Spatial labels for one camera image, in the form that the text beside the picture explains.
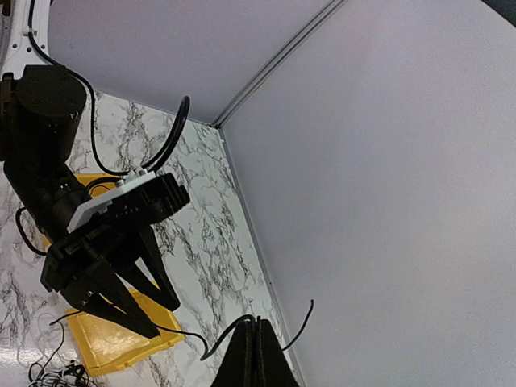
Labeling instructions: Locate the left arm black hose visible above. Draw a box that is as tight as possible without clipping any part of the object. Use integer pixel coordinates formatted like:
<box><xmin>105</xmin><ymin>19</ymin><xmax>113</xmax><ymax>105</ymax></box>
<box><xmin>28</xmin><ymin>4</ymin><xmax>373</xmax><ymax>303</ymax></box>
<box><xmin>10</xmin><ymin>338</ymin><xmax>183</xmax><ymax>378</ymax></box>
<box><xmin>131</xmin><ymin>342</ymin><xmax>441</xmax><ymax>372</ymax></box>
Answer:
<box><xmin>15</xmin><ymin>0</ymin><xmax>191</xmax><ymax>257</ymax></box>

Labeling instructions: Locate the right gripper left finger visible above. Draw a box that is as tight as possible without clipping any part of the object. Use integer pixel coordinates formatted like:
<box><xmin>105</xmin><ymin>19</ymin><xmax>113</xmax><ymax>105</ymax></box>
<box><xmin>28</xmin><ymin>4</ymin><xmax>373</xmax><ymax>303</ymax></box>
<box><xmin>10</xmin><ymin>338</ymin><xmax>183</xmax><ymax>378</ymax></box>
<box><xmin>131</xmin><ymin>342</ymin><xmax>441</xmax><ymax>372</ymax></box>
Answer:
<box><xmin>211</xmin><ymin>317</ymin><xmax>259</xmax><ymax>387</ymax></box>

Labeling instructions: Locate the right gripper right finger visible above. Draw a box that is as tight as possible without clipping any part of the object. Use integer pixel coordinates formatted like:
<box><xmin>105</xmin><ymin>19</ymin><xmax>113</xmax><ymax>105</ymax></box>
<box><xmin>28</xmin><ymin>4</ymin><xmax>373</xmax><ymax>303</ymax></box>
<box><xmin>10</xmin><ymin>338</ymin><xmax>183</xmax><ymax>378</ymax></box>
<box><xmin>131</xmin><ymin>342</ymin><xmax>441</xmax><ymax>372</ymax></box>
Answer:
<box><xmin>256</xmin><ymin>318</ymin><xmax>299</xmax><ymax>387</ymax></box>

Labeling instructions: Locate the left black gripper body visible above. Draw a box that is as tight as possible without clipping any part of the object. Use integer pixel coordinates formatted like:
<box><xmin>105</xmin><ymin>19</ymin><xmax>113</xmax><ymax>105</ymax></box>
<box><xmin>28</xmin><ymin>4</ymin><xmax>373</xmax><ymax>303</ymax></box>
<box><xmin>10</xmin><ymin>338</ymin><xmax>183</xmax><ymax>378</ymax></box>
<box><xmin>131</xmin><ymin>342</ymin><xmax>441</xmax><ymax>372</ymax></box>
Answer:
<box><xmin>40</xmin><ymin>218</ymin><xmax>146</xmax><ymax>313</ymax></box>

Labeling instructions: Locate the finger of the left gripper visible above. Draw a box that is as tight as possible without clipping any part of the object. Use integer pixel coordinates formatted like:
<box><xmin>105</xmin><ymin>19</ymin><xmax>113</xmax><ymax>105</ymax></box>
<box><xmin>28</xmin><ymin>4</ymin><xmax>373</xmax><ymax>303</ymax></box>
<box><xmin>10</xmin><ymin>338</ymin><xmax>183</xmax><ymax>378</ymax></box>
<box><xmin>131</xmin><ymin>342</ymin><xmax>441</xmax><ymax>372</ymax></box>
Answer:
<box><xmin>129</xmin><ymin>226</ymin><xmax>181</xmax><ymax>310</ymax></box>
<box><xmin>86</xmin><ymin>261</ymin><xmax>160</xmax><ymax>338</ymax></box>

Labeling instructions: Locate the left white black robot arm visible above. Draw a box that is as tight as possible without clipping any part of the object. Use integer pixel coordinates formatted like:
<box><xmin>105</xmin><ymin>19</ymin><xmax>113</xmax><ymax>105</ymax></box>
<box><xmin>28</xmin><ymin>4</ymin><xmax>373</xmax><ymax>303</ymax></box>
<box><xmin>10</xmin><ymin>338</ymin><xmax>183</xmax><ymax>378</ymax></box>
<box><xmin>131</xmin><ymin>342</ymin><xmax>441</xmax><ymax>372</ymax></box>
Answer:
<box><xmin>1</xmin><ymin>1</ymin><xmax>190</xmax><ymax>339</ymax></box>

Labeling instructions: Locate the left aluminium corner post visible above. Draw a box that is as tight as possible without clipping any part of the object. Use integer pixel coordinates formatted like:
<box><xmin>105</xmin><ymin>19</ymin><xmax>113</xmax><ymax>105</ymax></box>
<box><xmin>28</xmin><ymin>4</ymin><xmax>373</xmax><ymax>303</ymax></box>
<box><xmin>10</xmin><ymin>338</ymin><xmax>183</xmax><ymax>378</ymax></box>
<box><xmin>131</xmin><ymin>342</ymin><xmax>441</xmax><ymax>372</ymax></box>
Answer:
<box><xmin>210</xmin><ymin>0</ymin><xmax>347</xmax><ymax>129</ymax></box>

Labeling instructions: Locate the black cable bundle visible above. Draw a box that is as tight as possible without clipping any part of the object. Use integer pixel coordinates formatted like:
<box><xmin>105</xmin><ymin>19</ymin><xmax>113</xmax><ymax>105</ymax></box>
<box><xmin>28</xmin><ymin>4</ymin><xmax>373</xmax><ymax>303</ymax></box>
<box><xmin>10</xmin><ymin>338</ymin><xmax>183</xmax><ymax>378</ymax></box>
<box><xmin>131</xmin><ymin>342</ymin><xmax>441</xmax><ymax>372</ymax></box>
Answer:
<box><xmin>27</xmin><ymin>314</ymin><xmax>98</xmax><ymax>387</ymax></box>

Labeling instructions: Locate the left yellow plastic bin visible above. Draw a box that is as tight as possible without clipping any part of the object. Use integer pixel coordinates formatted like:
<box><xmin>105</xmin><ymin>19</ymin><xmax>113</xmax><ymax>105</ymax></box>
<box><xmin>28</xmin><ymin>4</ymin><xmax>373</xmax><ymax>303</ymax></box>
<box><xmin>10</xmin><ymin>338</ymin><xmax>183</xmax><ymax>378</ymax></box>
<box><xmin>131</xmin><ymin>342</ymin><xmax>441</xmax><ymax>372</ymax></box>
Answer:
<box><xmin>75</xmin><ymin>173</ymin><xmax>119</xmax><ymax>198</ymax></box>

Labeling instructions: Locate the right yellow plastic bin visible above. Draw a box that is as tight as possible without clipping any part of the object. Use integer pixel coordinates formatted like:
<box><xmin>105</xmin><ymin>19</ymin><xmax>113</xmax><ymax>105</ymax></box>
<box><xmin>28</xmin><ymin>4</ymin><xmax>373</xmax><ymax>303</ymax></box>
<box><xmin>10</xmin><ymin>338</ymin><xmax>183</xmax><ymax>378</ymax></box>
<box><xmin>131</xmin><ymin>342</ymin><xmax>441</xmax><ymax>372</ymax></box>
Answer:
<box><xmin>66</xmin><ymin>288</ymin><xmax>185</xmax><ymax>377</ymax></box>

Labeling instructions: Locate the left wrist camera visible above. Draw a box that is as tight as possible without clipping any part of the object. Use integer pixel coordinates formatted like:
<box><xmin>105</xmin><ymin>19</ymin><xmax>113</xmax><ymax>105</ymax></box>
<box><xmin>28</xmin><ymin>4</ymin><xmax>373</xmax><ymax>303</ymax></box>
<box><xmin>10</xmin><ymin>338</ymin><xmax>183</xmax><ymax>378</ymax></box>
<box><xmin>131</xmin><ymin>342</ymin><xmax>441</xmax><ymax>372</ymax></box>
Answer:
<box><xmin>67</xmin><ymin>171</ymin><xmax>190</xmax><ymax>233</ymax></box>

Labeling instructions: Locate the yellow plastic bin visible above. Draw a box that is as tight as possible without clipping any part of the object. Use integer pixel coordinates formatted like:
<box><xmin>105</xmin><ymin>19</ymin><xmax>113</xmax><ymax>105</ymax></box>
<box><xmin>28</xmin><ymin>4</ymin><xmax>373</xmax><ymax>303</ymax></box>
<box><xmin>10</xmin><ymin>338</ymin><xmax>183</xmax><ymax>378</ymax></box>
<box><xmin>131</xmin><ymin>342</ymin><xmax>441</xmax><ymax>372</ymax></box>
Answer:
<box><xmin>66</xmin><ymin>288</ymin><xmax>185</xmax><ymax>377</ymax></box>
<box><xmin>75</xmin><ymin>173</ymin><xmax>119</xmax><ymax>198</ymax></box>

